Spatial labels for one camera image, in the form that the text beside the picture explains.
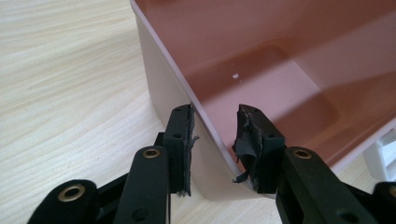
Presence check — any pink storage box white handle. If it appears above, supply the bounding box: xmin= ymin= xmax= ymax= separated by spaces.
xmin=129 ymin=0 xmax=396 ymax=201

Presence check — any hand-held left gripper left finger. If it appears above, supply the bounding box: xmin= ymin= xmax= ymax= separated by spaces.
xmin=163 ymin=104 xmax=201 ymax=198

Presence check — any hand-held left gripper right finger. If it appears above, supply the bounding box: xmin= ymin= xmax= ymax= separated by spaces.
xmin=232 ymin=104 xmax=287 ymax=194

